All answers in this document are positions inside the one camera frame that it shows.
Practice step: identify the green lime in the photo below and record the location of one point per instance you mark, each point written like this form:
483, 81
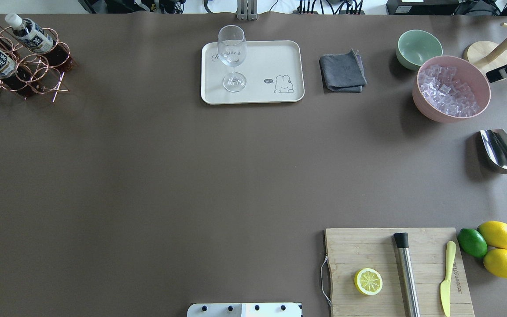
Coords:
472, 242

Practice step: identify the clear wine glass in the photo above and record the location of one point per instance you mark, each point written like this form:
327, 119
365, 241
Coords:
232, 51

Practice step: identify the steel muddler black tip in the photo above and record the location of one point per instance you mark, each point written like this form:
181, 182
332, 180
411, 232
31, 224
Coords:
403, 248

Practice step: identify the yellow plastic knife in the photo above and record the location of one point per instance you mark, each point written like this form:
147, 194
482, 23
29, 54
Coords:
445, 285

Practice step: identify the pink bowl with ice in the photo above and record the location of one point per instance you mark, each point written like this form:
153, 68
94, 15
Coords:
450, 89

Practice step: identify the tea bottle front left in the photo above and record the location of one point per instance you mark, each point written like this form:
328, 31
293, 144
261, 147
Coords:
15, 76

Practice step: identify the green bowl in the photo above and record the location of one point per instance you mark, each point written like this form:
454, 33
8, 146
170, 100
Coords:
415, 47

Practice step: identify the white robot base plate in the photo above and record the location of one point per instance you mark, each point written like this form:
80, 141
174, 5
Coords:
249, 309

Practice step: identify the white rabbit tray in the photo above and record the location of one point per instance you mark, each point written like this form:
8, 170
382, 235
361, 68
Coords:
272, 69

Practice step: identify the tea bottle middle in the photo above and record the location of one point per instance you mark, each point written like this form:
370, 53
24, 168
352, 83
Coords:
38, 41

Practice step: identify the yellow lemon lower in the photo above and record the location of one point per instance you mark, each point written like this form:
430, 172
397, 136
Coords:
495, 261

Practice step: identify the yellow lemon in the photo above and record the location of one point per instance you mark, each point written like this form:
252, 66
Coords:
494, 233
495, 261

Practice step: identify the half lemon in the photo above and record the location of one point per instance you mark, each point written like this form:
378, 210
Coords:
368, 281

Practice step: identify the wooden cutting board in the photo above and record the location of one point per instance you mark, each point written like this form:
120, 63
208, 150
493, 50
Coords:
351, 249

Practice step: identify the copper wire bottle basket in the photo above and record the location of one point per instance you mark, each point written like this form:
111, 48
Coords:
33, 59

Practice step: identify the yellow lemon upper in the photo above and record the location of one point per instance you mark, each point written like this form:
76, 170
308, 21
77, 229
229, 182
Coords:
494, 233

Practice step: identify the metal ice scoop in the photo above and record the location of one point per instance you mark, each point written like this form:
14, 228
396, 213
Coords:
495, 144

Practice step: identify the grey folded cloth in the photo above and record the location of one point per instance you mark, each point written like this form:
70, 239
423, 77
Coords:
343, 72

